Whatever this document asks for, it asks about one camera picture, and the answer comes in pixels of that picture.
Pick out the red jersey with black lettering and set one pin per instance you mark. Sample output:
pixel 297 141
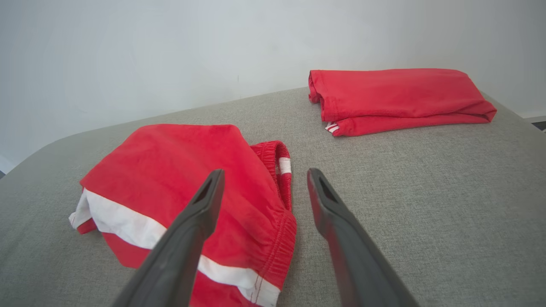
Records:
pixel 396 94

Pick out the red shorts with white stripes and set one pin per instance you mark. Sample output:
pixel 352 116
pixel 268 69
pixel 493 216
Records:
pixel 170 170

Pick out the grey fabric sofa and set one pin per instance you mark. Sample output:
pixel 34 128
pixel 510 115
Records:
pixel 426 192

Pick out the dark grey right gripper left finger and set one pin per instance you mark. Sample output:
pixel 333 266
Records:
pixel 179 251

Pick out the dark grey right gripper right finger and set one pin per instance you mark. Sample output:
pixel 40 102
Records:
pixel 358 264

